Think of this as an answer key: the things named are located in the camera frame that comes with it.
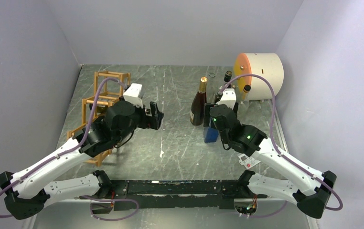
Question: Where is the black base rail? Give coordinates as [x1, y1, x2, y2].
[107, 179, 268, 211]

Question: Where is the wooden wine rack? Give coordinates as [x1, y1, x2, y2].
[67, 71, 131, 167]

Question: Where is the right white base arm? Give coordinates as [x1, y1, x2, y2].
[238, 170, 298, 205]

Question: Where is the dark green wine bottle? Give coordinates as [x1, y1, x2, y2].
[213, 92, 223, 104]

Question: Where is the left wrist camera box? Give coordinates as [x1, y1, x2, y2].
[123, 83, 144, 108]

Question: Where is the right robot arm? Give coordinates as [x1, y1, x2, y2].
[204, 104, 337, 219]

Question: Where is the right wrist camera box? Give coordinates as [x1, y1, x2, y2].
[216, 88, 236, 109]

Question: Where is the clear bottle brown label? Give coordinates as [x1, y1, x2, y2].
[224, 71, 233, 83]

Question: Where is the left white base arm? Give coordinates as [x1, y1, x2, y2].
[44, 170, 111, 207]

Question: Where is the white paper card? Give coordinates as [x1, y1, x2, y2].
[237, 154, 260, 169]

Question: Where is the cream cylinder orange face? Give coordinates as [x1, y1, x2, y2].
[233, 52, 285, 103]

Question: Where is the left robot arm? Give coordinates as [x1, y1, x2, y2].
[0, 101, 164, 219]

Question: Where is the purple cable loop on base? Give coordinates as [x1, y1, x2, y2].
[80, 195, 140, 222]

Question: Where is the dark red bottle gold cap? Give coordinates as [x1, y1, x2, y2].
[190, 77, 208, 126]

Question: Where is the clear blue labelled bottle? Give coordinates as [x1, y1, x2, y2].
[203, 126, 219, 143]

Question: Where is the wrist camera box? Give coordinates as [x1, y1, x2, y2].
[123, 83, 144, 108]
[216, 88, 236, 109]

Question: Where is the clear round bottle white label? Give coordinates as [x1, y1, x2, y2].
[241, 84, 251, 101]

